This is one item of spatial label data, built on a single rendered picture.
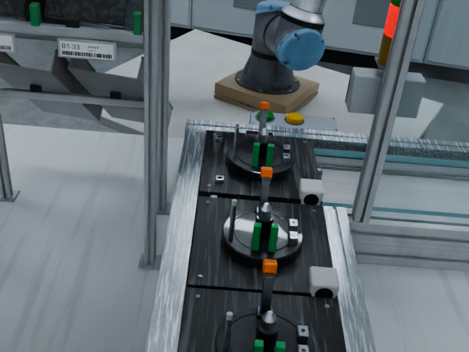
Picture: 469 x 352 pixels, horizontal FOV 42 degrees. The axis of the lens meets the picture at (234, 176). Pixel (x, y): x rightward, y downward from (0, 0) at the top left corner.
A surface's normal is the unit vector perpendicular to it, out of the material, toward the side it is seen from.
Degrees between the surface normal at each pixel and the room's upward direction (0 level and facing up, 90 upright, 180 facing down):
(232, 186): 0
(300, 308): 0
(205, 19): 90
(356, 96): 90
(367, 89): 90
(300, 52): 95
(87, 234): 0
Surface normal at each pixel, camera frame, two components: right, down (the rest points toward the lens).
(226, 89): -0.51, 0.44
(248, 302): 0.08, -0.83
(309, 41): 0.27, 0.62
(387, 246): -0.03, 0.55
